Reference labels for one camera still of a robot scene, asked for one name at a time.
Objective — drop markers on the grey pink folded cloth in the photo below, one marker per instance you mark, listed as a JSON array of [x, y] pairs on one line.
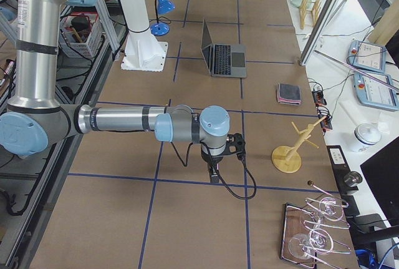
[[288, 94]]

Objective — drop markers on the wooden mug tree stand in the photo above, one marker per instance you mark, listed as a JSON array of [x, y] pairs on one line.
[[285, 158]]

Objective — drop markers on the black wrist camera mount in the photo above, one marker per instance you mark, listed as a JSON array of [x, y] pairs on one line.
[[235, 145]]

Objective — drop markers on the white plastic basket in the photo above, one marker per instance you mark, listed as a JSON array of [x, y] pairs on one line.
[[80, 34]]

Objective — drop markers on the wine glass rack tray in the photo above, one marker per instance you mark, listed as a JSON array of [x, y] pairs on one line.
[[307, 231]]

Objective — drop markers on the grey laptop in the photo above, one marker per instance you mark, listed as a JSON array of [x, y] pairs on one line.
[[223, 60]]

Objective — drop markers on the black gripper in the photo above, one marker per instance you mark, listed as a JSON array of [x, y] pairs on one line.
[[211, 160]]

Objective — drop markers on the aluminium frame post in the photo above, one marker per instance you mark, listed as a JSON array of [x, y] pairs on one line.
[[321, 23]]

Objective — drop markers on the wooden dish rack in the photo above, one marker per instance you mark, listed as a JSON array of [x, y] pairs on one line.
[[309, 7]]

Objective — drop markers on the green glass plate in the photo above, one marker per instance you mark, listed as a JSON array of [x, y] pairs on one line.
[[299, 3]]

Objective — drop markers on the clear wine glass near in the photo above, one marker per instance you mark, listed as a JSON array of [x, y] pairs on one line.
[[306, 245]]

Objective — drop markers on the orange black circuit board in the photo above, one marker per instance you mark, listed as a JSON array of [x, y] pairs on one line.
[[322, 110]]

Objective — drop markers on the teach pendant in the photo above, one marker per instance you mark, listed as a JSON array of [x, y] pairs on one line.
[[367, 56], [372, 93]]

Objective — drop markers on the teach pendant far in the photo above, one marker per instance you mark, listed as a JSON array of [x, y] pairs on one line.
[[367, 56]]

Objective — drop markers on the clear wine glass far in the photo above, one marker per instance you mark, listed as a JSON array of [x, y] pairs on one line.
[[331, 209]]

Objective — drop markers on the clear wine glass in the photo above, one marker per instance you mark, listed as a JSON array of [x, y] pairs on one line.
[[331, 209], [306, 245]]

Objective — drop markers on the blue desk lamp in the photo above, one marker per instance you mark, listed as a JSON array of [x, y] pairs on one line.
[[162, 7]]

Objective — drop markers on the black monitor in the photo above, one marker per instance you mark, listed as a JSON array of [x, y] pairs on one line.
[[381, 174]]

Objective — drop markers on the white lidded mug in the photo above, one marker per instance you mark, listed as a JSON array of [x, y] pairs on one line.
[[366, 136]]

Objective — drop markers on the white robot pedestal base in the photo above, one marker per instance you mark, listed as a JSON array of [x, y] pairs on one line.
[[143, 52]]

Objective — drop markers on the teach pendant near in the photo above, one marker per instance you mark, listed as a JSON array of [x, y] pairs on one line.
[[372, 93]]

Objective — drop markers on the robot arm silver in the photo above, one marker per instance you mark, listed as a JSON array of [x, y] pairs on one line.
[[34, 120]]

